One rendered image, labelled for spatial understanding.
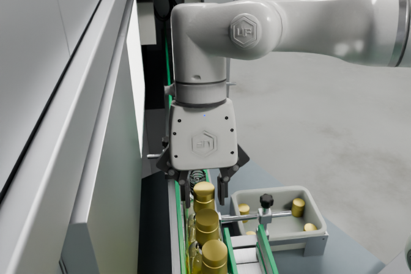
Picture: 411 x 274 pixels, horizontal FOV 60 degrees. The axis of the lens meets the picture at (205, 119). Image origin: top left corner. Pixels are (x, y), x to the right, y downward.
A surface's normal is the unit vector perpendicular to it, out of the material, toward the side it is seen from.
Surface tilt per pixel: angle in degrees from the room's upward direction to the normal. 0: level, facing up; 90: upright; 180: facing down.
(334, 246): 0
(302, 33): 82
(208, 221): 0
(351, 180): 0
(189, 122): 72
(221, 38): 84
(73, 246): 90
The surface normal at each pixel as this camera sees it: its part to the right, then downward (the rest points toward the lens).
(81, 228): 0.12, 0.54
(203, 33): -0.50, 0.31
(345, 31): -0.99, 0.05
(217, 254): 0.00, -0.84
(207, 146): 0.11, 0.29
